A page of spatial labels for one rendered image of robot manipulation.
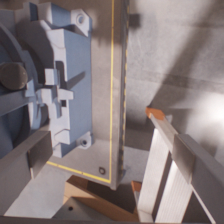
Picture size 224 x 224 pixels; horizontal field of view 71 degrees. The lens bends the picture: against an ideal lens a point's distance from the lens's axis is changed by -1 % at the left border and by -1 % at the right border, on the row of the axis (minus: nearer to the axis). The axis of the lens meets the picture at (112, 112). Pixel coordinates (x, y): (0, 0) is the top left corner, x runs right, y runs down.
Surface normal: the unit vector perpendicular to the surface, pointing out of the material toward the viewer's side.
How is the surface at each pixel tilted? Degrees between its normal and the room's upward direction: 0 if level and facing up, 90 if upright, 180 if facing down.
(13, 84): 73
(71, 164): 0
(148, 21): 0
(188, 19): 0
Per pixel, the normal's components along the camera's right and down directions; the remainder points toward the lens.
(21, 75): 0.77, 0.18
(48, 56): -0.39, 0.24
